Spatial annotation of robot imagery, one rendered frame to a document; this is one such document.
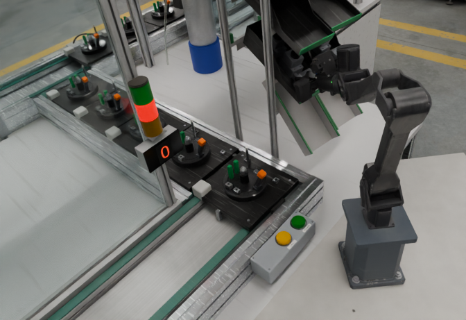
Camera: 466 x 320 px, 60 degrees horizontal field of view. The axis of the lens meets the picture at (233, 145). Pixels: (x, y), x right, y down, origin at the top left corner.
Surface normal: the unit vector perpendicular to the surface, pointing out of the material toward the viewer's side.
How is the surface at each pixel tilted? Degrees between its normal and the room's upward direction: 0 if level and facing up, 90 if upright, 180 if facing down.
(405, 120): 110
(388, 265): 90
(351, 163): 0
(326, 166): 0
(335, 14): 25
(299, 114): 45
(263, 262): 0
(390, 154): 100
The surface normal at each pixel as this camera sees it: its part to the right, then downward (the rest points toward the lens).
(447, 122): -0.11, -0.75
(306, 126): 0.34, -0.21
